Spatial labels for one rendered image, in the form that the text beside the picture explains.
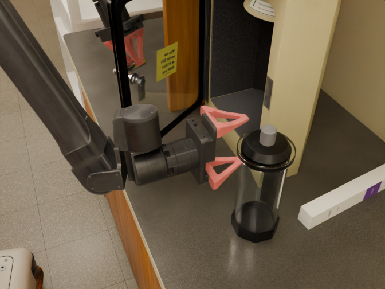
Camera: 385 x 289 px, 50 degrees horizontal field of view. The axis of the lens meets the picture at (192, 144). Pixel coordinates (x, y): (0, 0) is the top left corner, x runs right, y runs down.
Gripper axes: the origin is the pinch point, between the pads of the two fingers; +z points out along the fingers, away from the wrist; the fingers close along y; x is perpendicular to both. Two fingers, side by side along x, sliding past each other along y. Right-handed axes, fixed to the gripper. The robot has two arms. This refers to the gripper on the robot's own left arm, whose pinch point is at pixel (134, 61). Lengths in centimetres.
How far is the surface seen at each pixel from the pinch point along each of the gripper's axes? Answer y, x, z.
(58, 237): 112, -3, 80
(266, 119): -25.5, -5.0, 19.1
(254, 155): -31.3, 10.2, 17.8
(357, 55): -28, -53, 26
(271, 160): -33.9, 9.4, 19.2
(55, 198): 130, -20, 71
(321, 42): -37.6, -12.4, 7.0
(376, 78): -34, -48, 31
